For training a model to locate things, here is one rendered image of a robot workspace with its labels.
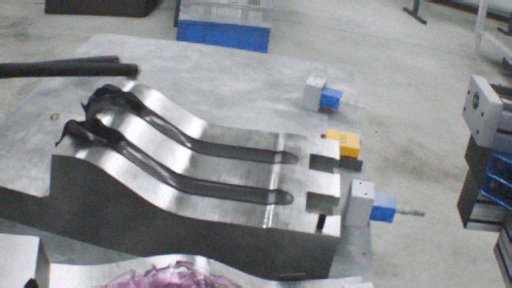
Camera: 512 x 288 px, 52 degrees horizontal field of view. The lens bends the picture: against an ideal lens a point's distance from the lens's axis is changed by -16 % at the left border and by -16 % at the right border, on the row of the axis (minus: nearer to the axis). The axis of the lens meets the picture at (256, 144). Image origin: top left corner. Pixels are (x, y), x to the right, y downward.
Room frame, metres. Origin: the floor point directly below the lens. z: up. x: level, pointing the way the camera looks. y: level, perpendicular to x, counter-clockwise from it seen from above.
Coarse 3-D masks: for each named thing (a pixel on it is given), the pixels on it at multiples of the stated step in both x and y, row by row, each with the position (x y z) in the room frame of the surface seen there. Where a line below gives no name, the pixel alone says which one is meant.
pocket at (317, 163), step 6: (312, 156) 0.81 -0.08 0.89; (318, 156) 0.80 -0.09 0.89; (324, 156) 0.80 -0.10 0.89; (330, 156) 0.80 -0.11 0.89; (312, 162) 0.81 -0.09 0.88; (318, 162) 0.81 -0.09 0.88; (324, 162) 0.80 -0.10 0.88; (330, 162) 0.80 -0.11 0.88; (336, 162) 0.80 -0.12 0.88; (312, 168) 0.81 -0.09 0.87; (318, 168) 0.80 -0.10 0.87; (324, 168) 0.80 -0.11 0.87; (330, 168) 0.80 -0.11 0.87; (336, 168) 0.80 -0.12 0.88
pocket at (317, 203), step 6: (312, 192) 0.70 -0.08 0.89; (306, 198) 0.70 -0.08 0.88; (312, 198) 0.70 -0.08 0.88; (318, 198) 0.70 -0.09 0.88; (324, 198) 0.70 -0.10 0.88; (330, 198) 0.70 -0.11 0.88; (336, 198) 0.69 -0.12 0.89; (306, 204) 0.70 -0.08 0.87; (312, 204) 0.70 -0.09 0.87; (318, 204) 0.70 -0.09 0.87; (324, 204) 0.70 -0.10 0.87; (330, 204) 0.70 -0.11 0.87; (336, 204) 0.69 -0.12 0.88; (306, 210) 0.69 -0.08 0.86; (312, 210) 0.69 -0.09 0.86; (318, 210) 0.70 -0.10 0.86; (324, 210) 0.70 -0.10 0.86; (330, 210) 0.70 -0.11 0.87; (336, 210) 0.68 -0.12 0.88
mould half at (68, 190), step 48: (144, 96) 0.83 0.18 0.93; (48, 144) 0.76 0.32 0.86; (96, 144) 0.65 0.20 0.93; (144, 144) 0.71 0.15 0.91; (240, 144) 0.81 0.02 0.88; (288, 144) 0.82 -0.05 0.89; (336, 144) 0.85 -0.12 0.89; (0, 192) 0.62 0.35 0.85; (48, 192) 0.62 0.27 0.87; (96, 192) 0.61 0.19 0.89; (144, 192) 0.62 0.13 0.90; (288, 192) 0.69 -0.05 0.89; (336, 192) 0.70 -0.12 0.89; (96, 240) 0.61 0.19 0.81; (144, 240) 0.61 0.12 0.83; (192, 240) 0.61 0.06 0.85; (240, 240) 0.60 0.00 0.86; (288, 240) 0.60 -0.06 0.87; (336, 240) 0.60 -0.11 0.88
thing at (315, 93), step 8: (312, 80) 1.20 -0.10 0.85; (320, 80) 1.21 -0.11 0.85; (304, 88) 1.18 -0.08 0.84; (312, 88) 1.17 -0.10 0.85; (320, 88) 1.17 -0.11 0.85; (328, 88) 1.21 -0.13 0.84; (304, 96) 1.18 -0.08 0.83; (312, 96) 1.17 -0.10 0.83; (320, 96) 1.17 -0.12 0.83; (328, 96) 1.17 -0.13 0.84; (336, 96) 1.17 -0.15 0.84; (304, 104) 1.18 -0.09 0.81; (312, 104) 1.17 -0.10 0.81; (320, 104) 1.17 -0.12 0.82; (328, 104) 1.17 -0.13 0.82; (336, 104) 1.17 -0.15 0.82; (344, 104) 1.18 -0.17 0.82; (352, 104) 1.17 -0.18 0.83; (360, 104) 1.17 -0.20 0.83
